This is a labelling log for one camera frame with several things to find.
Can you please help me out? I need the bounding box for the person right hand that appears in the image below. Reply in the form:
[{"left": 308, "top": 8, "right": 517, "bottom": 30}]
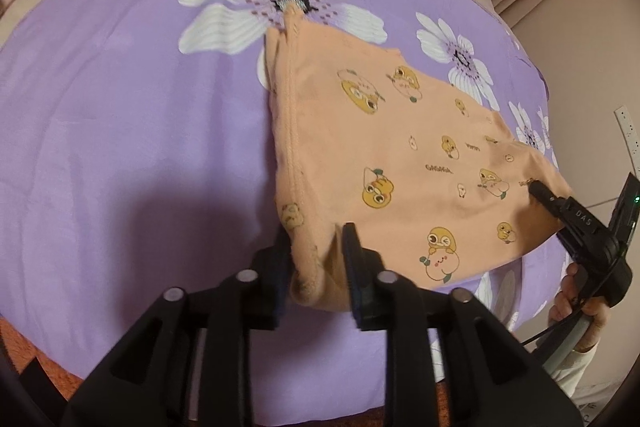
[{"left": 548, "top": 260, "right": 612, "bottom": 353}]

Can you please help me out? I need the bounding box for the purple floral bed sheet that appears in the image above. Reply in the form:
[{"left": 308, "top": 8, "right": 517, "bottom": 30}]
[{"left": 0, "top": 0, "right": 559, "bottom": 425}]

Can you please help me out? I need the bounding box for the white wall power strip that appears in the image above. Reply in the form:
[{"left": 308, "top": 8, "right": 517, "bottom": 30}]
[{"left": 614, "top": 105, "right": 640, "bottom": 178}]

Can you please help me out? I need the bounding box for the orange cartoon print baby garment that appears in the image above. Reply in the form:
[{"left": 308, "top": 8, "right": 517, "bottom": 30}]
[{"left": 265, "top": 5, "right": 570, "bottom": 311}]

